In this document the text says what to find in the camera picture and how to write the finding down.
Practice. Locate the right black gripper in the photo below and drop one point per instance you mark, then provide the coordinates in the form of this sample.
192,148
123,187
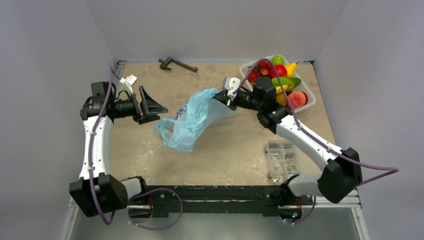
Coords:
227,99

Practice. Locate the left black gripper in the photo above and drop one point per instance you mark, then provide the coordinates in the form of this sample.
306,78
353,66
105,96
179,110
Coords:
148,106

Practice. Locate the light blue plastic bag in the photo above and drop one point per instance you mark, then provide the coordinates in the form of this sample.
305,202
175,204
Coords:
199,112

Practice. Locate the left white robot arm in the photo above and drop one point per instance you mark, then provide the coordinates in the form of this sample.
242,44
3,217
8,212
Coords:
96,191

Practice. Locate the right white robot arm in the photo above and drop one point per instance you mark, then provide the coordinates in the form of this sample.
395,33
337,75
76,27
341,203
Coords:
341,172

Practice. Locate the red fake grape bunch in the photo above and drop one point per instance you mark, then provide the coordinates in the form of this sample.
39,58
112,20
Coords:
262,69

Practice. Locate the yellow fake banana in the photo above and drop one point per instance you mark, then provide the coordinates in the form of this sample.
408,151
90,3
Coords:
281,89

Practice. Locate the small yellow fake fruit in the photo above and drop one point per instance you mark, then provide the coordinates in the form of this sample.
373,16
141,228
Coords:
282,99

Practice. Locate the red fake apple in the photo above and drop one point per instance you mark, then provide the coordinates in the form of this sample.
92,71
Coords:
280,70

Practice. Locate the green fake lime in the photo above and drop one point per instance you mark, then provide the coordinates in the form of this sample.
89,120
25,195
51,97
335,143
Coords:
278,60

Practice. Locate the green fake mango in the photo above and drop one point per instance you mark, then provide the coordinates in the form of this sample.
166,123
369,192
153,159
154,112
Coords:
292,82

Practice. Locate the fake peach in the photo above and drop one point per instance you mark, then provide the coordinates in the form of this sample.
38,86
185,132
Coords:
298,99

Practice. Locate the yellow fake pear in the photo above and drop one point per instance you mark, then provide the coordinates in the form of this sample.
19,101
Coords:
290,69

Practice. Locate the clear screw organizer box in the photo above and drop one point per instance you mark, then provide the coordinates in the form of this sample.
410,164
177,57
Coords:
284,161

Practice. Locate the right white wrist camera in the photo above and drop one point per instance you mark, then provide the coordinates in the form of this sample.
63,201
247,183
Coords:
229,86

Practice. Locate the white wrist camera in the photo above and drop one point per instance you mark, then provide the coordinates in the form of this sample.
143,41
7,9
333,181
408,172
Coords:
127,83
229,86

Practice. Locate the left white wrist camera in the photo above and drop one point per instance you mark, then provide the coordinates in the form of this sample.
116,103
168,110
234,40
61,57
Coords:
127,83

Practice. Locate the dark metal crank handle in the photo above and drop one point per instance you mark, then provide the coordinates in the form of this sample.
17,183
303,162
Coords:
164,64

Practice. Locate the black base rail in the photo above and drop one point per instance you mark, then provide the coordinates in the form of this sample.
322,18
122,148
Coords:
265,200

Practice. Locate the aluminium frame rail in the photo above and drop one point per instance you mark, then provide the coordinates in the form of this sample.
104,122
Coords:
226,220

